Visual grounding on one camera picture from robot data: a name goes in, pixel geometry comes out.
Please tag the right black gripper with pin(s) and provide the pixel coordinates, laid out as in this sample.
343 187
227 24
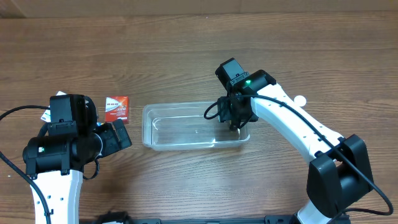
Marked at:
224 112

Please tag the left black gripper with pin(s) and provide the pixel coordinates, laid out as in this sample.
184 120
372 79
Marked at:
111 145

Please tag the red medicine box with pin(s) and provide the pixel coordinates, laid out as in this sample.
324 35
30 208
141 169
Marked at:
117 107

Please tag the white medicine box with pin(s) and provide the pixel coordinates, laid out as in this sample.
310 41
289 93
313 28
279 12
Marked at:
46 115

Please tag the orange bottle white cap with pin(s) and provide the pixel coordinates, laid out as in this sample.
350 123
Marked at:
300 100

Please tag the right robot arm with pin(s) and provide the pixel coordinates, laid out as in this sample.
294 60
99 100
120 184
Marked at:
339 171

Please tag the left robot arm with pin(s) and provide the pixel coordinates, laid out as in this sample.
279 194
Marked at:
55 159

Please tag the clear plastic container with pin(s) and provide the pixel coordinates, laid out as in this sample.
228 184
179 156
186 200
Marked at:
182 126

